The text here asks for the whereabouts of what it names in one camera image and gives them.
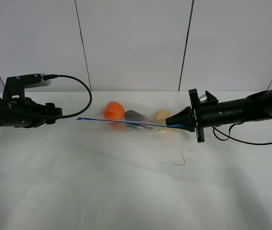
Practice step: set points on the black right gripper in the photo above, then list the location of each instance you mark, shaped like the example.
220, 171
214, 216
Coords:
204, 115

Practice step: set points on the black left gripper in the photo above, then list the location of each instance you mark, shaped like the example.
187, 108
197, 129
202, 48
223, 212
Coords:
29, 112

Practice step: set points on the clear zip bag blue seal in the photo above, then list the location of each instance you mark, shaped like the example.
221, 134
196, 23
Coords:
96, 121

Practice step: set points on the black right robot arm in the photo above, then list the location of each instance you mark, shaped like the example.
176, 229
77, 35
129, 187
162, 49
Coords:
256, 107

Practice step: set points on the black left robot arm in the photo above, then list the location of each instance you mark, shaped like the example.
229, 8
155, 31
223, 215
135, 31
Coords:
8, 117

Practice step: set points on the yellow pear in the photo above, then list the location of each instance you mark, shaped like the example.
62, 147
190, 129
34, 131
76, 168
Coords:
159, 118

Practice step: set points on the purple eggplant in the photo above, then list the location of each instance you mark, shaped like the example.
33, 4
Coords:
133, 116

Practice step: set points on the orange fruit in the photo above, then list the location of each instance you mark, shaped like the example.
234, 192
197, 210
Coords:
114, 111

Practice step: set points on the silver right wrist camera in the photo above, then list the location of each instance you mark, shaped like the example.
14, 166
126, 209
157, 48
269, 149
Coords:
203, 98

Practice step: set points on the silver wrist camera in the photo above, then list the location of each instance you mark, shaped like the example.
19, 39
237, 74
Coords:
42, 83
203, 98

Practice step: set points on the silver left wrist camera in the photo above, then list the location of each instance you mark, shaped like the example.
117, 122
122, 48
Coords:
42, 83

